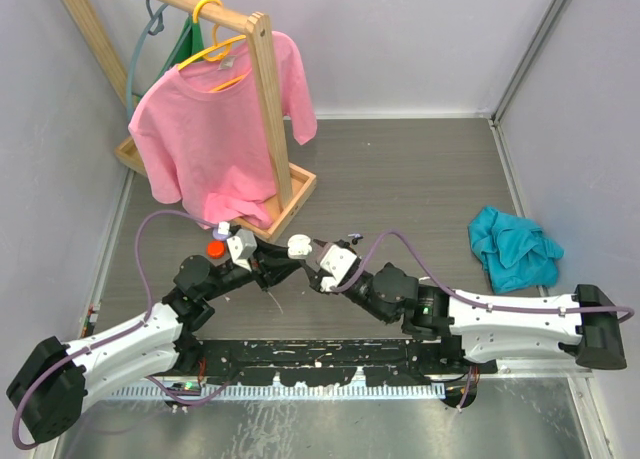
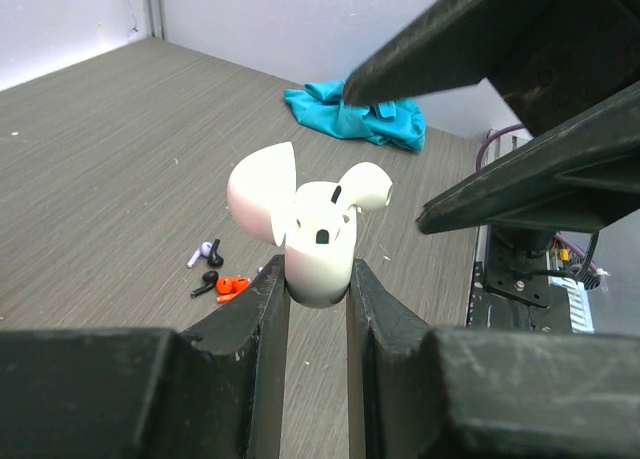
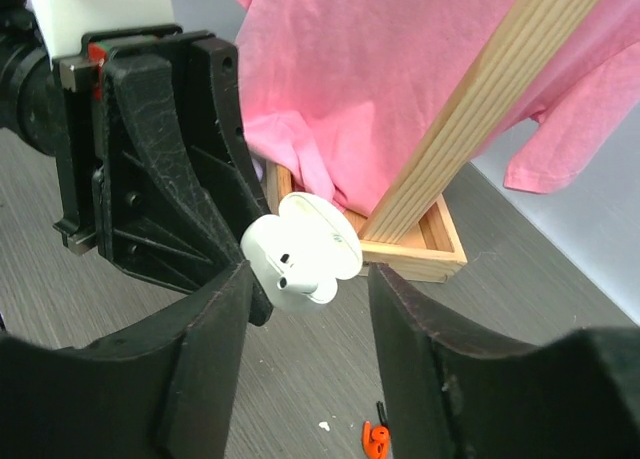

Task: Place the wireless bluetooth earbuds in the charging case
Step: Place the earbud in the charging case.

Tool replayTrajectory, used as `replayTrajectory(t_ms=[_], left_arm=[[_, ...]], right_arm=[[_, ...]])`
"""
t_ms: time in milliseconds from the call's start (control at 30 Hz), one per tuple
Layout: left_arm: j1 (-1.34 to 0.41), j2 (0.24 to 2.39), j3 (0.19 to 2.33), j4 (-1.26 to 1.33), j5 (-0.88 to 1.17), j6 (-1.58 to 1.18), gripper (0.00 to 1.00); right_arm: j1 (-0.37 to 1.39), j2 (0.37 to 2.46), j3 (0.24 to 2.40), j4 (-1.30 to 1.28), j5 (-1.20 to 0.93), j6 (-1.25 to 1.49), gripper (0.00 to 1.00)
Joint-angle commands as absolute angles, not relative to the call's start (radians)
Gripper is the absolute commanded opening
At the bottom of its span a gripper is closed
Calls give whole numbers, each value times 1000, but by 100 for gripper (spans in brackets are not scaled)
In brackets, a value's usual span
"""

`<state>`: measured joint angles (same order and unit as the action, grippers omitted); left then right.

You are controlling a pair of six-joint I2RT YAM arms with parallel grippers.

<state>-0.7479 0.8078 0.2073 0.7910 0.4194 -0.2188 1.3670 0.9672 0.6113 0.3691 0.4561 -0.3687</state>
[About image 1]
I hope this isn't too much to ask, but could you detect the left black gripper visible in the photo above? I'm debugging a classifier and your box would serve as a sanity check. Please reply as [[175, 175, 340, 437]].
[[202, 235, 301, 301]]

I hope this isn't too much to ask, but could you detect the white earbud case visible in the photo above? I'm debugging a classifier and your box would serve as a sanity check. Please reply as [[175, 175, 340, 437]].
[[287, 234, 313, 260]]

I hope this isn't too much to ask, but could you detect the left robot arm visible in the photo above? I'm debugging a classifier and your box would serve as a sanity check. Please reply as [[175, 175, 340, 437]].
[[6, 241, 312, 450]]

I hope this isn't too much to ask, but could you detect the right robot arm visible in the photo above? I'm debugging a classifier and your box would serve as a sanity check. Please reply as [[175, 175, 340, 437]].
[[304, 241, 631, 373]]

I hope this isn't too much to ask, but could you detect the red earbud case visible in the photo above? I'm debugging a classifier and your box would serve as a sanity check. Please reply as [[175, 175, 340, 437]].
[[206, 240, 227, 259]]

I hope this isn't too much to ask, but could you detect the purple earbud case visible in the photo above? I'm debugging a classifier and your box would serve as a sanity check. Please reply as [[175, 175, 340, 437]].
[[212, 230, 229, 241]]

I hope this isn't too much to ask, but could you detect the wooden clothes rack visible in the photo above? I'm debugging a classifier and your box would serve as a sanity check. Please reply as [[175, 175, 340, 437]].
[[61, 0, 317, 242]]

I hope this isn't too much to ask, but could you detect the pink t-shirt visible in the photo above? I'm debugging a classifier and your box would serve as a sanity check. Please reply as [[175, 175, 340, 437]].
[[127, 30, 318, 230]]

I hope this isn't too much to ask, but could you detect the teal crumpled cloth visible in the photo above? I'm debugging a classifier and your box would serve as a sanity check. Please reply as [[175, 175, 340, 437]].
[[468, 206, 564, 294]]

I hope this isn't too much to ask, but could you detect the yellow hanger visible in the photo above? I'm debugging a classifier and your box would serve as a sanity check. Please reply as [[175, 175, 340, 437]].
[[174, 0, 251, 93]]

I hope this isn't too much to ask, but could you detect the green garment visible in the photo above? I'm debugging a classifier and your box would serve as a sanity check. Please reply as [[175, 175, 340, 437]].
[[159, 18, 204, 76]]

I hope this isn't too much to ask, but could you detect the teal hanger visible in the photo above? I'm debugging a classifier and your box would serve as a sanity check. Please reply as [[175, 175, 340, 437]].
[[125, 0, 168, 118]]

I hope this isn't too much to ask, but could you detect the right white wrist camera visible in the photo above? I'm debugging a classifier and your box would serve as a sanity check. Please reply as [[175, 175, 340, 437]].
[[317, 243, 358, 270]]

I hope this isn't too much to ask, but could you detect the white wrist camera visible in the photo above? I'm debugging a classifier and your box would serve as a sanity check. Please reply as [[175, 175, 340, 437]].
[[317, 243, 358, 270], [226, 229, 257, 271]]

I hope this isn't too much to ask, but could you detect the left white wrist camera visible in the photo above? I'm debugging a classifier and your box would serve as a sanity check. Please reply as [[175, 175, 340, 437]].
[[226, 229, 257, 271]]

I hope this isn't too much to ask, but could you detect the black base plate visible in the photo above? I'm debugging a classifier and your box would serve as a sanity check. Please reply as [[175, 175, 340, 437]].
[[169, 339, 471, 387]]

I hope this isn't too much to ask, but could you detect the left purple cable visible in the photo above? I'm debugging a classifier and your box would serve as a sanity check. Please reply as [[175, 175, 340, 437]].
[[10, 209, 226, 452]]

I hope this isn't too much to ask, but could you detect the white slotted cable duct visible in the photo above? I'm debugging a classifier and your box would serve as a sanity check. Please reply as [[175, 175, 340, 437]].
[[108, 375, 446, 401]]

